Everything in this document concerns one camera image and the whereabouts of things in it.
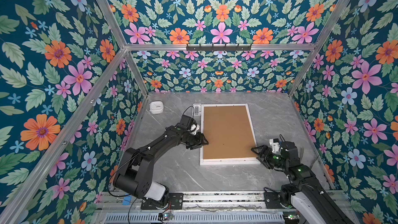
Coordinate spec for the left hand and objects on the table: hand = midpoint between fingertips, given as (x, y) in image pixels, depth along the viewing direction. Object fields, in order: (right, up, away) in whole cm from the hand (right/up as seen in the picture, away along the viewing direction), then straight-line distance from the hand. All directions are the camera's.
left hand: (208, 141), depth 83 cm
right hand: (+24, -5, -3) cm, 24 cm away
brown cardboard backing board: (+13, +2, +14) cm, 19 cm away
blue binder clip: (-40, -27, -8) cm, 49 cm away
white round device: (-37, +18, +25) cm, 48 cm away
